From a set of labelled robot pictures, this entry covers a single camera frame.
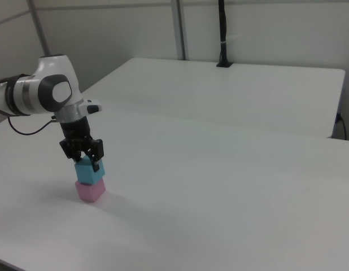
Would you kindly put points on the pink cube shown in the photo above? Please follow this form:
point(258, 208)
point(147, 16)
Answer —
point(89, 193)

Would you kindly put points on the grey partition post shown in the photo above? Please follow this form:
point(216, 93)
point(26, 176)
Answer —
point(180, 28)

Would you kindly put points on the blue cube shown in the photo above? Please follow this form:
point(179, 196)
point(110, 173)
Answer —
point(84, 175)

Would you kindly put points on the black camera pole with clamp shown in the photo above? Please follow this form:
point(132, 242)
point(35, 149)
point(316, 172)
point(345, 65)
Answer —
point(223, 42)

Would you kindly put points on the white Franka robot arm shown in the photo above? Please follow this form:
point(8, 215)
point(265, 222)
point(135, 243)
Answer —
point(50, 70)

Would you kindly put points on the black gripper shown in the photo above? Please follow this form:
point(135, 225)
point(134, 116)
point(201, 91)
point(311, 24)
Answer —
point(75, 132)

